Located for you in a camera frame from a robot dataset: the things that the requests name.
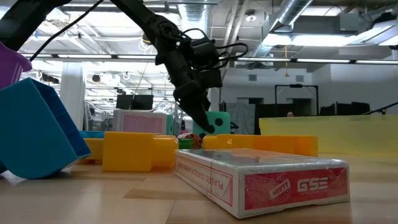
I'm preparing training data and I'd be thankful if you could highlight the small yellow toy brick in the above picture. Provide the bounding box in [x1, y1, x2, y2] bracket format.
[201, 135, 218, 150]

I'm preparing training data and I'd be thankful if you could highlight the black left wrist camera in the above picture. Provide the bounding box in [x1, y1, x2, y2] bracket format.
[188, 37, 223, 88]

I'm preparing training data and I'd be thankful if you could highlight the silver smooth air duct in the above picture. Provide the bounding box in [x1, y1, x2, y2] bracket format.
[248, 0, 314, 60]

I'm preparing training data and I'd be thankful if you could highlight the black ceiling camera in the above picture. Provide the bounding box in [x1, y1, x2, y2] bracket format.
[141, 30, 156, 47]

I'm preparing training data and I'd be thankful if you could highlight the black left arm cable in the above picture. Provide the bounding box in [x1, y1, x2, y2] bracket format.
[29, 0, 249, 71]

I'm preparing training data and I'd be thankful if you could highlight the purple plastic bucket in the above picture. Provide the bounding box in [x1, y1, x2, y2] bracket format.
[0, 42, 33, 90]

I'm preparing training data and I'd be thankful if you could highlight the clear rectangular plastic bin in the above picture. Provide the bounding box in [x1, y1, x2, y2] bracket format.
[83, 100, 185, 141]

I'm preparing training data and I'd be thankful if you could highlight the black background stand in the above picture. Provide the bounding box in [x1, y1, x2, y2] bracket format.
[362, 99, 398, 116]

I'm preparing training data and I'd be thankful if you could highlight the small blue toy brick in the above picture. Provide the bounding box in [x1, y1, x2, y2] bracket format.
[0, 77, 91, 180]

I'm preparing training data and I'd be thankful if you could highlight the grey patterned panel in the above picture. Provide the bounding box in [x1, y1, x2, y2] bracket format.
[225, 102, 256, 135]

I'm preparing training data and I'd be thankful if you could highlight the silver corrugated air duct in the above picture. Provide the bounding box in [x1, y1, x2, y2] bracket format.
[177, 0, 213, 114]

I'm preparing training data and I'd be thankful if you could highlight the small orange square brick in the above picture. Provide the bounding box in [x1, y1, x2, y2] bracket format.
[77, 138, 105, 165]

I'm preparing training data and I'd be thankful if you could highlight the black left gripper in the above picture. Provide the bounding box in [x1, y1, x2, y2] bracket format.
[154, 43, 216, 135]

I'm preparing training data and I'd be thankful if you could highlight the pink boxed card deck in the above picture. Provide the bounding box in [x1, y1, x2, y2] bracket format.
[112, 109, 168, 135]
[174, 147, 351, 220]

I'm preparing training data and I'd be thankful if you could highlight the green toy brick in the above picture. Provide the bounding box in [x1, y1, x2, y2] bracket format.
[178, 138, 197, 150]

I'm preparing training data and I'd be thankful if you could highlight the white building pillar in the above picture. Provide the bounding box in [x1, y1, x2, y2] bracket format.
[59, 61, 85, 133]

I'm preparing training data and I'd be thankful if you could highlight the yellow translucent plastic bin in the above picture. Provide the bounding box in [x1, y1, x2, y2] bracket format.
[258, 114, 398, 156]

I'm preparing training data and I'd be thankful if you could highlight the black background rig frame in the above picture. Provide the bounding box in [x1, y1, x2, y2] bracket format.
[274, 83, 320, 116]

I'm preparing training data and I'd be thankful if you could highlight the yellow hanging cord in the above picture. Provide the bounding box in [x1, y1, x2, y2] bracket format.
[284, 45, 290, 78]

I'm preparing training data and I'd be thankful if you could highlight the large yellow notched brick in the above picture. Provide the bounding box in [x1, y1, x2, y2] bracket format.
[269, 135, 318, 157]
[102, 131, 180, 173]

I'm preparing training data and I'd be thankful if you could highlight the brown toy cylinder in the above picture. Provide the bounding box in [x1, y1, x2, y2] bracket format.
[185, 133, 203, 149]

